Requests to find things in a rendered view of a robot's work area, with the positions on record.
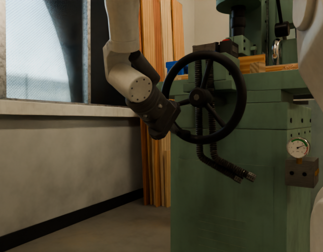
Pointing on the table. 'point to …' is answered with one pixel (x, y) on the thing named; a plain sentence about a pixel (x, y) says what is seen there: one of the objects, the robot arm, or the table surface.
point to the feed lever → (283, 30)
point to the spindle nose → (238, 20)
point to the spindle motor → (225, 7)
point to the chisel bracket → (242, 41)
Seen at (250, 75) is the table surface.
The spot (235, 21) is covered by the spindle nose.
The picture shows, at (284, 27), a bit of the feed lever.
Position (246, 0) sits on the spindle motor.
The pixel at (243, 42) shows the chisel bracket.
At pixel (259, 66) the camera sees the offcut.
